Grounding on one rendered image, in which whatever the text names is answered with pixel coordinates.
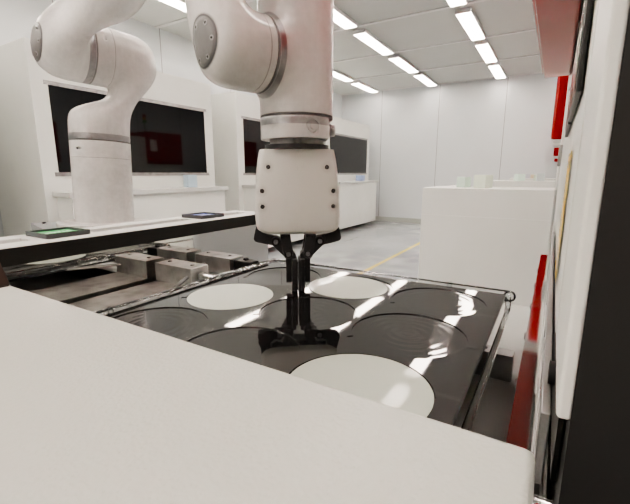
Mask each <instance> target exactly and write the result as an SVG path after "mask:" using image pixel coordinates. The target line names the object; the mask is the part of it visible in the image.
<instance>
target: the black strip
mask: <svg viewBox="0 0 630 504"><path fill-rule="evenodd" d="M250 225H256V219H255V215H249V216H241V217H234V218H227V219H219V220H212V221H205V222H197V223H190V224H183V225H176V226H168V227H161V228H154V229H146V230H139V231H132V232H124V233H117V234H110V235H103V236H95V237H88V238H81V239H73V240H66V241H59V242H51V243H44V244H37V245H30V246H22V247H15V248H8V249H0V263H1V265H2V268H3V267H9V266H15V265H21V264H27V263H33V262H39V261H44V260H50V259H56V258H62V257H68V256H74V255H80V254H86V253H91V252H97V251H103V250H109V249H115V248H121V247H127V246H133V245H138V244H144V243H150V242H156V241H162V240H168V239H174V238H179V237H185V236H191V235H197V234H203V233H209V232H215V231H221V230H226V229H232V228H238V227H244V226H250Z"/></svg>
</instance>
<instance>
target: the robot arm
mask: <svg viewBox="0 0 630 504"><path fill-rule="evenodd" d="M145 1H146V0H56V1H55V2H54V3H52V4H51V5H50V6H49V7H48V8H47V9H45V11H44V12H43V13H42V14H41V15H40V16H39V17H38V19H37V20H36V22H35V24H34V26H33V27H32V30H31V31H32V32H31V38H30V44H31V51H32V52H31V53H32V56H33V57H34V59H35V61H36V62H37V64H38V65H39V66H40V67H41V68H42V69H43V70H44V71H46V72H47V73H49V74H51V75H52V76H55V77H57V78H60V79H64V80H68V81H73V82H78V83H83V84H89V85H94V86H100V87H105V88H107V90H108V93H107V95H106V97H105V98H104V99H102V100H99V101H95V102H91V103H87V104H82V105H79V106H76V107H74V108H73V109H71V110H70V112H69V114H68V139H69V152H70V164H71V177H72V191H73V204H74V217H75V219H70V220H62V221H58V222H56V227H57V228H60V227H76V228H85V227H94V226H103V225H111V224H120V223H129V222H138V221H146V219H138V218H134V203H133V183H132V163H131V144H130V120H131V115H132V112H133V110H134V108H135V106H136V104H137V103H138V101H139V100H140V99H141V98H142V97H143V95H144V94H145V93H146V92H147V91H148V90H149V88H150V87H151V86H152V84H153V82H154V80H155V77H156V62H155V58H154V55H153V53H152V51H151V49H150V48H149V47H148V45H147V44H146V43H145V42H143V41H142V40H140V39H139V38H137V37H134V36H132V35H129V34H127V33H123V32H120V31H117V30H114V29H110V28H107V27H110V26H113V25H115V24H118V23H121V22H123V21H125V20H127V19H129V18H131V17H132V16H133V15H134V14H136V13H137V12H138V11H139V10H140V8H141V7H142V6H143V4H144V3H145ZM185 4H186V12H187V18H188V24H189V29H190V34H191V38H192V43H193V48H194V51H195V55H196V59H197V61H198V64H199V66H200V69H201V71H202V73H203V74H204V76H205V77H206V78H207V79H208V80H209V81H210V82H212V83H213V84H215V85H217V86H220V87H223V88H226V89H231V90H236V91H242V92H249V93H255V94H257V96H258V98H259V101H260V118H261V119H260V125H261V140H262V141H266V142H270V144H268V145H265V149H260V150H259V154H258V161H257V169H256V187H255V219H256V230H255V234H254V241H255V242H258V243H263V244H267V245H273V246H274V247H275V248H276V249H277V250H278V251H279V252H280V253H281V254H282V255H283V256H284V257H285V258H286V283H292V291H297V290H298V285H299V290H301V291H305V282H310V258H312V256H313V254H314V253H315V252H316V251H317V250H318V249H319V248H320V247H321V246H322V245H324V244H329V243H332V242H336V241H339V240H340V239H341V234H340V229H339V222H340V201H339V184H338V173H337V164H336V158H335V153H334V150H332V149H329V146H328V145H324V142H326V141H327V140H328V139H329V138H330V137H334V136H335V132H336V129H335V125H331V124H330V122H331V121H332V120H333V28H334V0H257V11H255V10H253V9H252V8H251V7H250V6H249V5H248V4H247V2H246V1H245V0H185ZM272 234H280V236H278V235H272ZM290 234H304V239H303V246H302V250H301V251H300V255H299V256H298V260H297V256H296V253H295V251H294V250H293V248H292V242H291V236H290ZM316 234H318V235H316ZM319 234H320V235H319Z"/></svg>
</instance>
